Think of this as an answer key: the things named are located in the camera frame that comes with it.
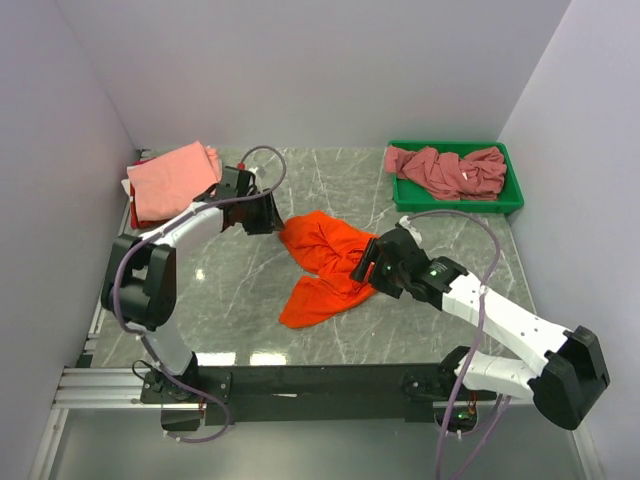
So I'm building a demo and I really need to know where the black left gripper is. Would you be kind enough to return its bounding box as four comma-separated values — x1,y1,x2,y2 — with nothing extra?
238,189,286,236

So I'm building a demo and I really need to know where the orange t-shirt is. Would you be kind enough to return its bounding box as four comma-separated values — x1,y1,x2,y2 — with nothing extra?
279,210,376,329

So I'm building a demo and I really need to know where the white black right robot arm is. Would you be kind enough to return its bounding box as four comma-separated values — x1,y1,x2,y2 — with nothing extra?
351,225,610,430

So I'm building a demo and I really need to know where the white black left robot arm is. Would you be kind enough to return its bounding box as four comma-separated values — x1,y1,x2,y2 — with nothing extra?
101,167,284,402

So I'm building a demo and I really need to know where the green plastic tray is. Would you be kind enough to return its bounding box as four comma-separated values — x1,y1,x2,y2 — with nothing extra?
386,140,524,214

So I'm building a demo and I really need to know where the folded pink t-shirt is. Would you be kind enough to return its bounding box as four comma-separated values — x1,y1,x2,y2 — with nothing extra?
136,141,222,222

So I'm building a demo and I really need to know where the dusty rose t-shirt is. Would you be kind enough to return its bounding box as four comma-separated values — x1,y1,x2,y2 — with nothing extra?
384,146,508,201

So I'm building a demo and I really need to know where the folded white t-shirt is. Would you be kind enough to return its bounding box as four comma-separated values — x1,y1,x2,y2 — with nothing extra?
121,164,145,202

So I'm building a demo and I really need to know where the black base crossbar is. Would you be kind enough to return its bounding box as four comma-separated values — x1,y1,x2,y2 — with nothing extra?
139,363,499,432

